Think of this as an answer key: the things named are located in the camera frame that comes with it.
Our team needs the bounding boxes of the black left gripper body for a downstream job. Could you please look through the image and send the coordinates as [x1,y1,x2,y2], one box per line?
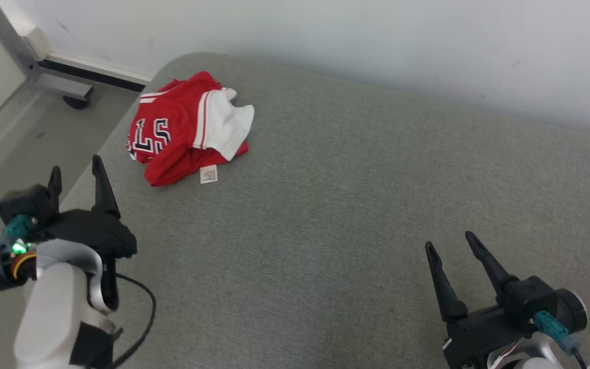
[31,208,138,259]

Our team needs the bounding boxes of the red and white jersey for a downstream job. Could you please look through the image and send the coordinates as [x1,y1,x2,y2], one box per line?
[126,71,256,188]

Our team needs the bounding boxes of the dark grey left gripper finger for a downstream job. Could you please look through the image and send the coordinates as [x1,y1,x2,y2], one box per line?
[48,166,62,208]
[93,155,121,218]

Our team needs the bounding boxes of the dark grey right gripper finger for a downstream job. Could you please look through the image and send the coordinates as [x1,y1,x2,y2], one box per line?
[425,241,469,322]
[465,231,520,305]

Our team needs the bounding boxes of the teal right camera cable plug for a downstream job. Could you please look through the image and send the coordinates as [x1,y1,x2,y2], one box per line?
[533,310,588,369]

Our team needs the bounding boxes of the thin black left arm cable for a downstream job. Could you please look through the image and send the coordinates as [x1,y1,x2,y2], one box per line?
[113,272,157,368]

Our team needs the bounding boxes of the grey metal frame leg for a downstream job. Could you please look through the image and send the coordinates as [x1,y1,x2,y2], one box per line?
[0,0,93,103]

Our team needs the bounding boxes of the teal left camera cable plug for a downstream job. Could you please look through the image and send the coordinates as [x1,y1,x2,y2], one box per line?
[0,214,38,249]

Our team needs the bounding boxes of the teal camera cable plug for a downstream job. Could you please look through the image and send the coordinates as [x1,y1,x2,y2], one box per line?
[0,214,38,249]
[533,310,588,369]

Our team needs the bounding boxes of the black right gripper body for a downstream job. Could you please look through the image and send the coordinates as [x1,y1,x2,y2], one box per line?
[444,306,544,369]

